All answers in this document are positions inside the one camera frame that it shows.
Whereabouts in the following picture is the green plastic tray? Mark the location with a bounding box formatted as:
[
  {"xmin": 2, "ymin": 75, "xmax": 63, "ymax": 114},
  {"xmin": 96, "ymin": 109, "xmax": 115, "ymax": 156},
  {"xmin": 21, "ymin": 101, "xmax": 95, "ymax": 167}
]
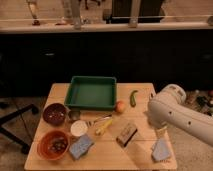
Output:
[{"xmin": 64, "ymin": 76, "xmax": 117, "ymax": 111}]

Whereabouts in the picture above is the dark maroon bowl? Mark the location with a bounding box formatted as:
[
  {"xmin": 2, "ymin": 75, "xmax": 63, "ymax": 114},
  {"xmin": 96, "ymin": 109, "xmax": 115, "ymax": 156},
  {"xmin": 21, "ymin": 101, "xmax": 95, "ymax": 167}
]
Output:
[{"xmin": 42, "ymin": 103, "xmax": 66, "ymax": 126}]

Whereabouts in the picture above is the blue sponge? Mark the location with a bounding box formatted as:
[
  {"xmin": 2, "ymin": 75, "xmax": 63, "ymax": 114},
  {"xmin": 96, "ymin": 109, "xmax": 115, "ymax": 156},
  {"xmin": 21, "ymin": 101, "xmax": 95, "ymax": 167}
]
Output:
[{"xmin": 69, "ymin": 134, "xmax": 94, "ymax": 160}]

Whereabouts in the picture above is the black office chair base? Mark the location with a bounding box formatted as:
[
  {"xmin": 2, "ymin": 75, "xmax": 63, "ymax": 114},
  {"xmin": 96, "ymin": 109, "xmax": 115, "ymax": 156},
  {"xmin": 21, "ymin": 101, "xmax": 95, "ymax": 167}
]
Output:
[{"xmin": 0, "ymin": 101, "xmax": 39, "ymax": 154}]

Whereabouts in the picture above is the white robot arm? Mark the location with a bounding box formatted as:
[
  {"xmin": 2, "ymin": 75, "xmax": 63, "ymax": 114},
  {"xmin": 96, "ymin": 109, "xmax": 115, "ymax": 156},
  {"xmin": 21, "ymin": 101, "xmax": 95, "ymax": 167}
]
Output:
[{"xmin": 148, "ymin": 84, "xmax": 213, "ymax": 147}]

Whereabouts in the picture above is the yellow banana toy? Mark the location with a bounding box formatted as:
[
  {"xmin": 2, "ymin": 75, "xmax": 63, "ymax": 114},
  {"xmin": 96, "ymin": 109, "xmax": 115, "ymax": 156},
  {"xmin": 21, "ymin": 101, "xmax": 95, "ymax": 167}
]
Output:
[{"xmin": 95, "ymin": 119, "xmax": 113, "ymax": 136}]

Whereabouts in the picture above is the white round lid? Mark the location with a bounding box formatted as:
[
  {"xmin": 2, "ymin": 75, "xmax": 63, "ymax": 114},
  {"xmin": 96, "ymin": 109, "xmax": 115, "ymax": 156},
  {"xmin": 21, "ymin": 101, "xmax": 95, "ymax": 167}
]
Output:
[{"xmin": 70, "ymin": 120, "xmax": 88, "ymax": 137}]

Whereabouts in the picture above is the wooden board eraser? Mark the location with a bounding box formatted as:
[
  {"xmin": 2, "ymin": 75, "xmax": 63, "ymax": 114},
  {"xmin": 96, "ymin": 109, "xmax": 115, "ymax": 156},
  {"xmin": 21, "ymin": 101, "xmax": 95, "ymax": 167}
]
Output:
[{"xmin": 116, "ymin": 123, "xmax": 137, "ymax": 147}]

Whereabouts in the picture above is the small metal cup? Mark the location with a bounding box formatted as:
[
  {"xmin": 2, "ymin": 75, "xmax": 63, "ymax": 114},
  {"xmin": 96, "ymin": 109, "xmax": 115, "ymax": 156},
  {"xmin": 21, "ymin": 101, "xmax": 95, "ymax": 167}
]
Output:
[{"xmin": 68, "ymin": 109, "xmax": 81, "ymax": 121}]

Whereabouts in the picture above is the light blue folded cloth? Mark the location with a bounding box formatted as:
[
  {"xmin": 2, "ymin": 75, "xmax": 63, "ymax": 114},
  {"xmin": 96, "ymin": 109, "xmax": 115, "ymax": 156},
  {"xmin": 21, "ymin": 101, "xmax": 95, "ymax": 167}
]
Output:
[{"xmin": 151, "ymin": 138, "xmax": 171, "ymax": 162}]

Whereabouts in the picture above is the orange bowl with contents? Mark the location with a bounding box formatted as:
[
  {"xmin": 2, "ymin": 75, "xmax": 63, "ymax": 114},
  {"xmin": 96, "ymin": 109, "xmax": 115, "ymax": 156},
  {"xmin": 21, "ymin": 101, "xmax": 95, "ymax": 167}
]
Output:
[{"xmin": 37, "ymin": 130, "xmax": 70, "ymax": 161}]

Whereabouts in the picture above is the orange fruit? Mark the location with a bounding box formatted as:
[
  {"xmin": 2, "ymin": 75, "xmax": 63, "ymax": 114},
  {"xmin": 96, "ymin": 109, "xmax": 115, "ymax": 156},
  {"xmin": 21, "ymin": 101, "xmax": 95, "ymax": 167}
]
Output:
[{"xmin": 115, "ymin": 101, "xmax": 126, "ymax": 114}]

